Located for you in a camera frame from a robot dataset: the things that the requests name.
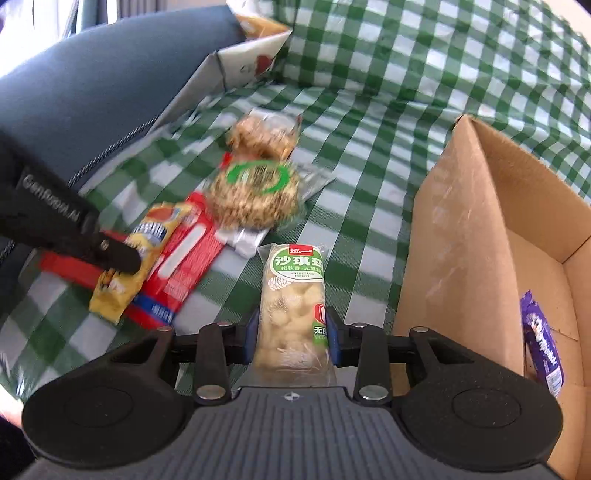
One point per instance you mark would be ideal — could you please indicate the green checked cloth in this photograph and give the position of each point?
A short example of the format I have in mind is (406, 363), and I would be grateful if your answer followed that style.
(369, 138)

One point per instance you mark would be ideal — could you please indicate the round brown nut cake packet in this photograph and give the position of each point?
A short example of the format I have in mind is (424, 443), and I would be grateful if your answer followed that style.
(263, 134)

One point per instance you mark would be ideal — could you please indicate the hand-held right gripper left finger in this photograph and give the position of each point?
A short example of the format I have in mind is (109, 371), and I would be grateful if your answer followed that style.
(253, 339)

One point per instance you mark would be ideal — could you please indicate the red snack packet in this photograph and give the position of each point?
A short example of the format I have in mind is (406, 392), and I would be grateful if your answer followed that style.
(194, 258)

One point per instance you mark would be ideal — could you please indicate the yellow snack packet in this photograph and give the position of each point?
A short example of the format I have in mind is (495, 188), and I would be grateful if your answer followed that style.
(152, 230)

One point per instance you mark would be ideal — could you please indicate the purple snack packet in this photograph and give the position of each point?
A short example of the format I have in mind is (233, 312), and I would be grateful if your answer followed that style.
(540, 341)

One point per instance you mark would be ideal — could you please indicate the round oat cake green label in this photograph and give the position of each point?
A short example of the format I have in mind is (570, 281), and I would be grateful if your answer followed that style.
(256, 194)

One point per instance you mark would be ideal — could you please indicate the cardboard box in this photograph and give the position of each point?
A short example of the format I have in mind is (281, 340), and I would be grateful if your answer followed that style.
(443, 240)

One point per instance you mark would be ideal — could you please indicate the clear puffed snack bar packet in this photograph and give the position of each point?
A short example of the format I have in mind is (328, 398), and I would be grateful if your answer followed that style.
(288, 295)

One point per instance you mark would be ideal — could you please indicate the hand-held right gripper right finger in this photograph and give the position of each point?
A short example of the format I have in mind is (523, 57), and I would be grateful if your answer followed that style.
(331, 341)

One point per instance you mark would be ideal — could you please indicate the white printed paper bag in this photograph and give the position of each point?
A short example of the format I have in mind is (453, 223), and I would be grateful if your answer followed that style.
(249, 60)

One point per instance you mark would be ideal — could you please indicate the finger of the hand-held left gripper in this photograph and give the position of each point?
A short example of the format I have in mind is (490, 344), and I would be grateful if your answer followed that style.
(117, 256)

